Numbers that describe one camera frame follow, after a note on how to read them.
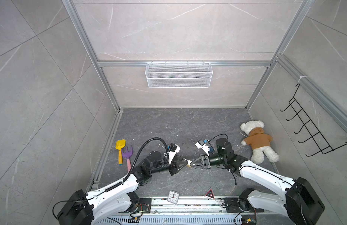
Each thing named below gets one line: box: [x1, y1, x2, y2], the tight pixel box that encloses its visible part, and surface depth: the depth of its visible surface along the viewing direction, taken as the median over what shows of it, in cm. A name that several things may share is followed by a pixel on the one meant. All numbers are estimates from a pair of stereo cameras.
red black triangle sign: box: [205, 188, 215, 200], surface depth 78 cm
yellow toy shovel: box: [115, 139, 127, 166], surface depth 94 cm
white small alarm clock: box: [166, 190, 180, 205], surface depth 76 cm
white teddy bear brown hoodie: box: [240, 120, 280, 165], surface depth 94 cm
